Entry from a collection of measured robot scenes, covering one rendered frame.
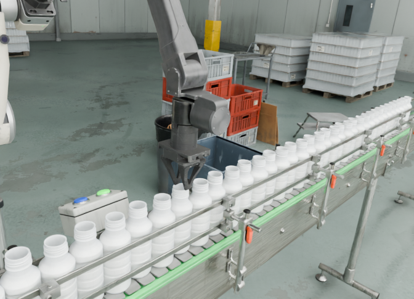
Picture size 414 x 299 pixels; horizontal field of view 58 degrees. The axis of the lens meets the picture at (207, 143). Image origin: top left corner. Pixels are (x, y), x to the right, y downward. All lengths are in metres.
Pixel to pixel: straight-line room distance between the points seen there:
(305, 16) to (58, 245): 11.94
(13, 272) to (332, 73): 7.18
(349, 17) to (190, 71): 11.09
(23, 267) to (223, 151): 1.31
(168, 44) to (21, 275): 0.48
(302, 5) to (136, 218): 11.91
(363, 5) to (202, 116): 11.00
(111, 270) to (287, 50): 7.56
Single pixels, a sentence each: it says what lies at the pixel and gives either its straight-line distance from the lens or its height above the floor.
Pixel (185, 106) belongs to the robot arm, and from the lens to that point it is 0.75.
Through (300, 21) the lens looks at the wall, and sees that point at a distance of 12.49.
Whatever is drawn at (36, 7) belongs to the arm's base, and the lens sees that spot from 1.26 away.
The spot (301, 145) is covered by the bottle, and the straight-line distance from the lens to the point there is 1.24.
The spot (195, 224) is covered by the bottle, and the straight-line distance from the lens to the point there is 0.91.
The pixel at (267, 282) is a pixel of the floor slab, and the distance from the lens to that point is 2.45.
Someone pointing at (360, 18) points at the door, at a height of 1.46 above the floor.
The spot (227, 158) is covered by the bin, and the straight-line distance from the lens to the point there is 1.84.
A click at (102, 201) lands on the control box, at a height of 1.12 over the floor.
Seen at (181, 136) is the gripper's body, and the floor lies 1.30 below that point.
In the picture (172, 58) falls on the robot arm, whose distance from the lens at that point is 0.75.
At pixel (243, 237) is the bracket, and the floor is 1.04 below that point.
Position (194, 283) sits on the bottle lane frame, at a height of 0.93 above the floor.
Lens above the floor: 1.56
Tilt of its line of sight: 21 degrees down
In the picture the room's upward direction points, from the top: 4 degrees clockwise
